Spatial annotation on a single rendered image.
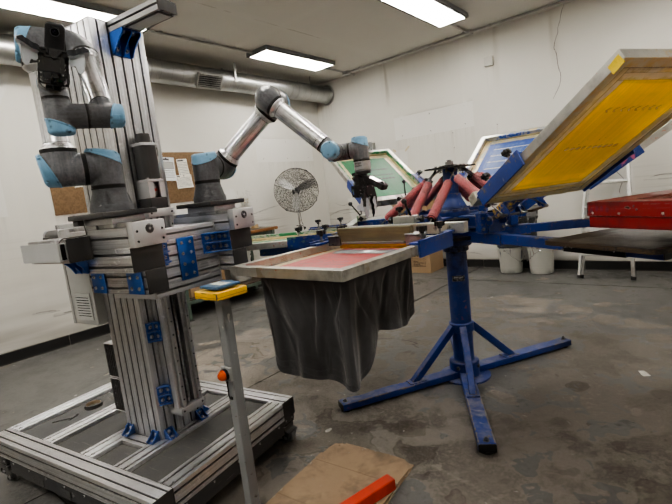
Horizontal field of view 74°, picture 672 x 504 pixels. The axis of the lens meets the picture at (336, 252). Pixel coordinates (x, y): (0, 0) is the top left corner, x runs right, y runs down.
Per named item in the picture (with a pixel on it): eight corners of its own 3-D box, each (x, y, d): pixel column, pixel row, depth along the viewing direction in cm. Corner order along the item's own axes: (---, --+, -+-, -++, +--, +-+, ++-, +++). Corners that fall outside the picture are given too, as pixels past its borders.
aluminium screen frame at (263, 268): (343, 282, 140) (342, 270, 140) (230, 276, 178) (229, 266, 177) (451, 242, 200) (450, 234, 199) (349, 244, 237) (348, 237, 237)
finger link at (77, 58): (99, 73, 115) (73, 77, 118) (98, 50, 115) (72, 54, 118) (89, 69, 112) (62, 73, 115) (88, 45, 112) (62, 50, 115)
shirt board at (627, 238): (739, 255, 151) (739, 232, 150) (658, 275, 138) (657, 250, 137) (482, 235, 276) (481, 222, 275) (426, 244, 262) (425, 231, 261)
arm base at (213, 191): (186, 204, 206) (183, 182, 205) (210, 201, 219) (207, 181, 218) (209, 201, 198) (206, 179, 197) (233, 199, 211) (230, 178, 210)
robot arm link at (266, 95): (255, 74, 188) (343, 144, 183) (265, 80, 199) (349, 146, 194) (240, 97, 192) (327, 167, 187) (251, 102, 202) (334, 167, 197)
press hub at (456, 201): (483, 394, 254) (466, 155, 236) (423, 381, 279) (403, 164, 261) (506, 368, 283) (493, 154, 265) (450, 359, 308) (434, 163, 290)
